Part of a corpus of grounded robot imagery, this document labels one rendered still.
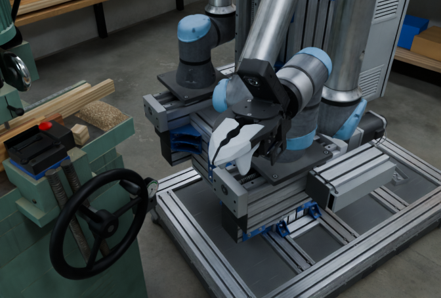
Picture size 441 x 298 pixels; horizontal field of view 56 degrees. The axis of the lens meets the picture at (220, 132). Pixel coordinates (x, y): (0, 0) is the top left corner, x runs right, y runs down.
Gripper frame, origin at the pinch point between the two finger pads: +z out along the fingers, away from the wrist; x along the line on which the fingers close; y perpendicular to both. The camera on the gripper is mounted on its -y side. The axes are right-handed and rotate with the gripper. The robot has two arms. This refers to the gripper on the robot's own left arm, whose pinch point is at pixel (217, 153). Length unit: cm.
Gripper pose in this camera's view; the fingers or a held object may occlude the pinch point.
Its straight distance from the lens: 54.0
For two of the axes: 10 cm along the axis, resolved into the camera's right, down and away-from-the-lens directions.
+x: -8.5, -2.0, 4.9
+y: 1.1, 8.4, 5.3
